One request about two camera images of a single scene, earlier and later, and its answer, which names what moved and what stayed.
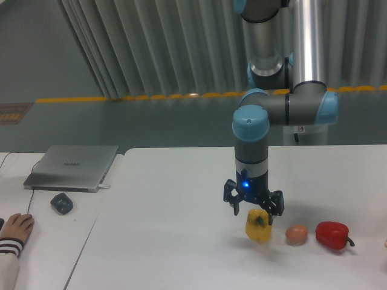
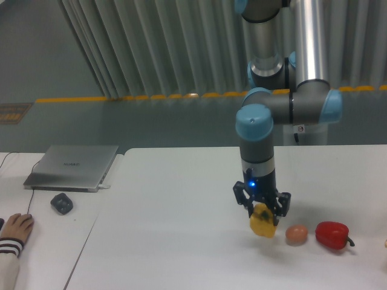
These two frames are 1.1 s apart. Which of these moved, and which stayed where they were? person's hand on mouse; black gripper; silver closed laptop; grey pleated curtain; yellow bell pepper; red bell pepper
Moved: black gripper; yellow bell pepper
Stayed: person's hand on mouse; silver closed laptop; grey pleated curtain; red bell pepper
